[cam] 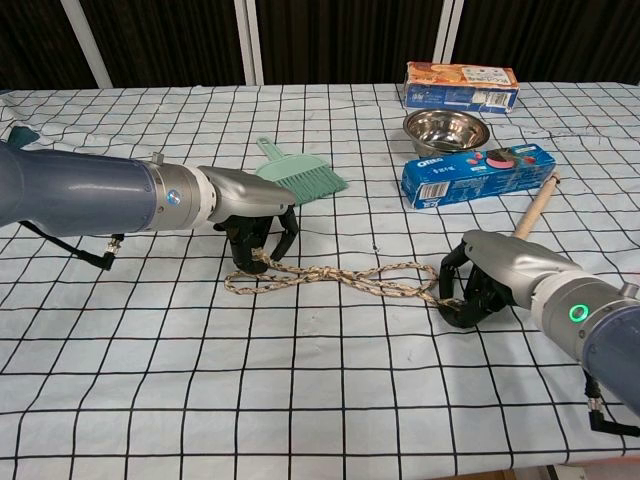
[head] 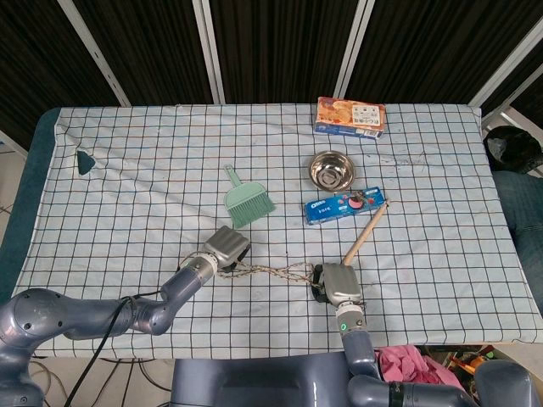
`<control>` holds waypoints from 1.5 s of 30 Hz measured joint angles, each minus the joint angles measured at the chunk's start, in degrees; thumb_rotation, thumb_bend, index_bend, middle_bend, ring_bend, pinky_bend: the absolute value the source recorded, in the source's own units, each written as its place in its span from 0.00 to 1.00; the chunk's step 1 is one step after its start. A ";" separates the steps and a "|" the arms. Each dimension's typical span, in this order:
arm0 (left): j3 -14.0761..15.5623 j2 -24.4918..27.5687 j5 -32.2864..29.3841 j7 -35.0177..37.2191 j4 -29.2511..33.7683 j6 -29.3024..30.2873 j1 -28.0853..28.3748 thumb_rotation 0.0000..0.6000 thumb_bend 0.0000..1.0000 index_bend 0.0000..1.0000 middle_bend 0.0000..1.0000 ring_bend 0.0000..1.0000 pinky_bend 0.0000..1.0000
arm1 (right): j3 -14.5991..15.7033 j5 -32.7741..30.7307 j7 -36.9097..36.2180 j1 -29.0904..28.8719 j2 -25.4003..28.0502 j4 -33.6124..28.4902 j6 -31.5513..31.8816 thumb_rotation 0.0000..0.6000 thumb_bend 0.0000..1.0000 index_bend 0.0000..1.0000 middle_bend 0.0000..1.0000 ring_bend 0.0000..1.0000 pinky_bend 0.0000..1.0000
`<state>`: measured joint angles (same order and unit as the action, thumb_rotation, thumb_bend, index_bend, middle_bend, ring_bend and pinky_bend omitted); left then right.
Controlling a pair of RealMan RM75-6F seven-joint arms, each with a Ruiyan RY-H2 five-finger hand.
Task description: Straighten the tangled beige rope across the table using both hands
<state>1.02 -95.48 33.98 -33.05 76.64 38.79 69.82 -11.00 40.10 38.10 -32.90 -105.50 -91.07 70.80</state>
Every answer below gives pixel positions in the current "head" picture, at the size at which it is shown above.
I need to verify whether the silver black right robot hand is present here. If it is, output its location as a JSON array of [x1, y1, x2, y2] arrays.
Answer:
[[311, 262, 362, 305]]

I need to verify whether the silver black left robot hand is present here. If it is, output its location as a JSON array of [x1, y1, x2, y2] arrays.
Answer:
[[202, 226, 251, 273]]

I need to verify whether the beige braided rope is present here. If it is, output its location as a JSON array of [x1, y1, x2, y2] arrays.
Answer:
[[216, 261, 320, 286]]

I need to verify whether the green mini hand broom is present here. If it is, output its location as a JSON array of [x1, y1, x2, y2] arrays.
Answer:
[[223, 164, 277, 231]]

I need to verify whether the wooden stick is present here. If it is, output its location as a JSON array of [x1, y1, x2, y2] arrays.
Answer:
[[341, 198, 392, 266]]

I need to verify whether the blue Oreo cookie box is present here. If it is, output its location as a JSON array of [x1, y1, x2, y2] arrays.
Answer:
[[303, 187, 386, 226]]

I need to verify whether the pink cloth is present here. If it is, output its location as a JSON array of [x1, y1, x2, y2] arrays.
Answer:
[[377, 343, 458, 382]]

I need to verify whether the white black-checked tablecloth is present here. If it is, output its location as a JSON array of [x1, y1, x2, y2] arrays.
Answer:
[[8, 103, 536, 361]]

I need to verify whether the stainless steel bowl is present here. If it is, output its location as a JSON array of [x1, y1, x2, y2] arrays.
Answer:
[[307, 150, 356, 191]]

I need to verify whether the blue-grey robot torso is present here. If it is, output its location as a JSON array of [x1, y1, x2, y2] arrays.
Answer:
[[170, 351, 353, 407]]

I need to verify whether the orange and blue biscuit box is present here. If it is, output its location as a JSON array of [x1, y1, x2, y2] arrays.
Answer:
[[314, 96, 387, 140]]

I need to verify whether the teal table pad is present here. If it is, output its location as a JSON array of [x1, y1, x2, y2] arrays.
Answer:
[[0, 106, 96, 302]]

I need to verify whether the black plastic bag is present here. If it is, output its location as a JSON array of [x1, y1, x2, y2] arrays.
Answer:
[[484, 125, 543, 174]]

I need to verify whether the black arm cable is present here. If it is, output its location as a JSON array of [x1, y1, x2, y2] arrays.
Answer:
[[78, 291, 171, 393]]

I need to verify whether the black floor cable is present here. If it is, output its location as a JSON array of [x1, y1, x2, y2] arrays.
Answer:
[[101, 360, 173, 398]]

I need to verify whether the white partition frame post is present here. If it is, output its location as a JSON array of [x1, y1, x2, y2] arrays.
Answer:
[[57, 0, 132, 107], [333, 0, 374, 99], [191, 0, 226, 105], [466, 16, 543, 112]]

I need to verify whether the grey floor cable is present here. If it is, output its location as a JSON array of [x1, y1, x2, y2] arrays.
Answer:
[[29, 360, 71, 407]]

